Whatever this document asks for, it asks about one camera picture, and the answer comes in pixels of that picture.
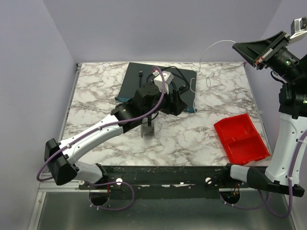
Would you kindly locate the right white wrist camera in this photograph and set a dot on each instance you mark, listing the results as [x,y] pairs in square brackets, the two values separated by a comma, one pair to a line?
[298,29]

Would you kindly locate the red plastic tray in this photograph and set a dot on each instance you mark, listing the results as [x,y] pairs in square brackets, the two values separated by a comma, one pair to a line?
[240,140]

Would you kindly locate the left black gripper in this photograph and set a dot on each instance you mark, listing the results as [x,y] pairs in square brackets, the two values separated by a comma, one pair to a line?
[176,103]

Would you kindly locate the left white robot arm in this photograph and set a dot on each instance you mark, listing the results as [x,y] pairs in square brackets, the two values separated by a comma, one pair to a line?
[121,120]

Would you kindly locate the grey cable spool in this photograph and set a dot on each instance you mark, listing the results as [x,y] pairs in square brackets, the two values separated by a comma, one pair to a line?
[148,126]

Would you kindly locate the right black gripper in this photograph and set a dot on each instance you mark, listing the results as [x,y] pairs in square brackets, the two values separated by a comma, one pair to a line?
[268,52]

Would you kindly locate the dark network switch box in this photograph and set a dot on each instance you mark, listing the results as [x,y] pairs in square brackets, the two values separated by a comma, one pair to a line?
[138,74]

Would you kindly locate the aluminium frame rail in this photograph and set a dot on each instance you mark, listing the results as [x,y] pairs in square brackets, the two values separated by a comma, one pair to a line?
[62,131]

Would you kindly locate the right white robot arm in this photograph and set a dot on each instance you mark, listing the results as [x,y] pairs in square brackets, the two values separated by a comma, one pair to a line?
[282,174]

